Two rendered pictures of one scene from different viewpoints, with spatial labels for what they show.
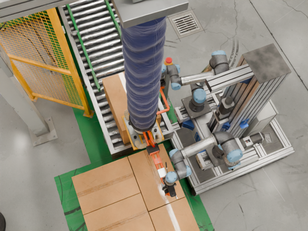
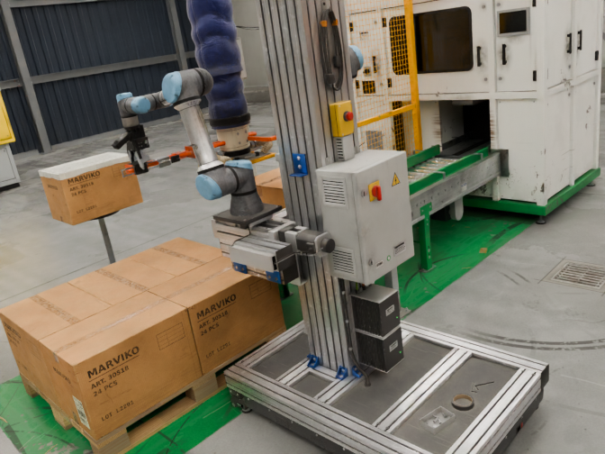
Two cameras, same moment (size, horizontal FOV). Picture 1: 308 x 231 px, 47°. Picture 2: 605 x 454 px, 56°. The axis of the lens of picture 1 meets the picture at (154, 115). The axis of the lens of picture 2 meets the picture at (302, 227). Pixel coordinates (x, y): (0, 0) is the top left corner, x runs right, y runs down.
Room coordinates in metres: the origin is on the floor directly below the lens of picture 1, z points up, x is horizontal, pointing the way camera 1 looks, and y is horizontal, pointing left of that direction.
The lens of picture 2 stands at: (0.49, -3.00, 1.76)
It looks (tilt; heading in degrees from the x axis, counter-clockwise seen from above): 19 degrees down; 73
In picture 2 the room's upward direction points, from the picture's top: 9 degrees counter-clockwise
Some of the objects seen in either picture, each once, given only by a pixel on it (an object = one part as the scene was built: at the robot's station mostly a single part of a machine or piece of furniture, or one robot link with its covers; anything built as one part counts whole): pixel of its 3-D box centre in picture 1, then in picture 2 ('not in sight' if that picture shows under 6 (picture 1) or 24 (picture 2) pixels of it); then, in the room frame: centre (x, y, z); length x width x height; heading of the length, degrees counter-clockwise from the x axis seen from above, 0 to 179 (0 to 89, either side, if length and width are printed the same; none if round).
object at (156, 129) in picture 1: (152, 123); (247, 158); (1.14, 0.01, 1.14); 0.34 x 0.10 x 0.05; 25
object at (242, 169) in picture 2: (224, 146); (239, 175); (0.95, -0.62, 1.20); 0.13 x 0.12 x 0.14; 27
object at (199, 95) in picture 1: (199, 96); not in sight; (1.41, -0.39, 1.20); 0.13 x 0.12 x 0.14; 12
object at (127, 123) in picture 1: (132, 130); not in sight; (1.06, 0.18, 1.14); 0.34 x 0.10 x 0.05; 25
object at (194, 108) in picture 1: (197, 102); not in sight; (1.40, -0.40, 1.09); 0.15 x 0.15 x 0.10
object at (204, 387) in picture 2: not in sight; (156, 358); (0.41, 0.08, 0.07); 1.20 x 1.00 x 0.14; 26
